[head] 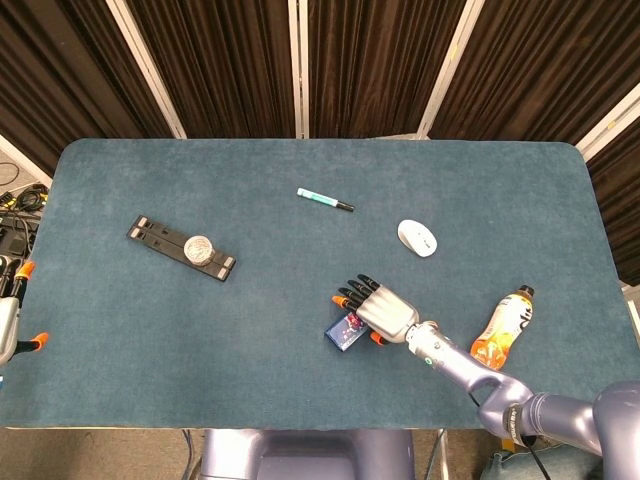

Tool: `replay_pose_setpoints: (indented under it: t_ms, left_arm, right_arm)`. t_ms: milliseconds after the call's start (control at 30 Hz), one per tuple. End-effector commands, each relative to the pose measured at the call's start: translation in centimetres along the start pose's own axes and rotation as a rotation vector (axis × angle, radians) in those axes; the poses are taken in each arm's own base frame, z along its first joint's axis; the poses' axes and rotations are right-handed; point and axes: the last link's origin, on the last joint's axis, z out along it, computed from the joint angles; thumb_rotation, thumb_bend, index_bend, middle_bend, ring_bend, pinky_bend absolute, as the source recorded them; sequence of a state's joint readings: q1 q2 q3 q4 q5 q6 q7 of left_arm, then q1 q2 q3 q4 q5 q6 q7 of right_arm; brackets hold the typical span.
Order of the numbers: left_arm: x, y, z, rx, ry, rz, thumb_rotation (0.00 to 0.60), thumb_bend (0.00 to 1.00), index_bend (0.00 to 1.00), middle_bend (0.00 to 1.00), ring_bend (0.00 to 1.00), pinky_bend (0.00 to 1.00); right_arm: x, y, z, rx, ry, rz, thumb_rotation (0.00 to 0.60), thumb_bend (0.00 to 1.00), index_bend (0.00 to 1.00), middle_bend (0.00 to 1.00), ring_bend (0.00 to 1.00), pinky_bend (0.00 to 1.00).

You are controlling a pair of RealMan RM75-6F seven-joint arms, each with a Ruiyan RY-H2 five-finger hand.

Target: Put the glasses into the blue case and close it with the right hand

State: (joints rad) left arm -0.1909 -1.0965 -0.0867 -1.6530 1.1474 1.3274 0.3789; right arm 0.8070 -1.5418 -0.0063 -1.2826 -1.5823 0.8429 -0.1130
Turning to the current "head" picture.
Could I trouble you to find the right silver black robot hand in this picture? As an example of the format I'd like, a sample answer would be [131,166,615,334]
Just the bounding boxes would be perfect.
[331,272,422,348]

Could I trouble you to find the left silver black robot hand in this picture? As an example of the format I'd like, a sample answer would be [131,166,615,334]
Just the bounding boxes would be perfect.
[0,256,51,367]

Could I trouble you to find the white and purple notebook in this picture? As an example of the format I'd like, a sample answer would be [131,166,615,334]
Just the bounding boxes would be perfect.
[323,311,372,355]

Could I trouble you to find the white computer mouse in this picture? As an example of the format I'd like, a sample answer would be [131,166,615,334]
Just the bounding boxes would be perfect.
[397,218,438,259]

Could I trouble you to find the orange drink bottle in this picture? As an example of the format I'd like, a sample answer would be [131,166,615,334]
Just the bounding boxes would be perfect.
[469,284,537,372]

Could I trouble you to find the green white marker pen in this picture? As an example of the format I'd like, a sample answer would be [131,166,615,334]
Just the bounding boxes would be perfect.
[296,187,356,214]

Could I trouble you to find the grey metal table leg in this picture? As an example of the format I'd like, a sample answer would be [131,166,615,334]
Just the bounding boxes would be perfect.
[433,428,449,480]

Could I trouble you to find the blue table mat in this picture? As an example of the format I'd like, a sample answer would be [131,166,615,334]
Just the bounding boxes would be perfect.
[0,138,640,432]

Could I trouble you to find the purple robot torso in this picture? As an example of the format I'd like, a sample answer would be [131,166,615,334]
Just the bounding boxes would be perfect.
[199,428,417,480]

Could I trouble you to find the black folding stand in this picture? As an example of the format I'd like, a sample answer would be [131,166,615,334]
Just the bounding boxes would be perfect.
[126,214,238,285]

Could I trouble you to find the clear jar of paper clips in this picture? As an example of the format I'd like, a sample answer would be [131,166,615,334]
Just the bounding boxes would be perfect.
[182,234,216,267]

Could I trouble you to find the teal fabric bag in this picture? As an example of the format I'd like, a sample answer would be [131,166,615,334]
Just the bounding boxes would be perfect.
[481,446,609,480]

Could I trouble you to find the dark brown curtain panel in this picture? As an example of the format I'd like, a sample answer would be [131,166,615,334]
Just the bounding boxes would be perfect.
[584,124,640,287]
[306,0,469,140]
[428,0,640,147]
[0,0,174,177]
[126,0,302,140]

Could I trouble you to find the black and yellow floor cables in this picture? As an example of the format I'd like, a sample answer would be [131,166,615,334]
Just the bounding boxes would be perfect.
[0,182,51,262]

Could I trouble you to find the white partition post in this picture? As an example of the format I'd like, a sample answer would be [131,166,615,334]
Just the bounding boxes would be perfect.
[415,0,484,141]
[574,83,640,162]
[106,0,188,140]
[0,131,54,189]
[288,0,311,140]

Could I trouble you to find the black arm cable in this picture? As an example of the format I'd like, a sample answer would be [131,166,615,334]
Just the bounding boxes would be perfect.
[468,393,551,480]

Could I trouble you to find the blue cable under table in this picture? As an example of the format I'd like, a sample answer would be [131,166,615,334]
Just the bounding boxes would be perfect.
[181,428,202,480]

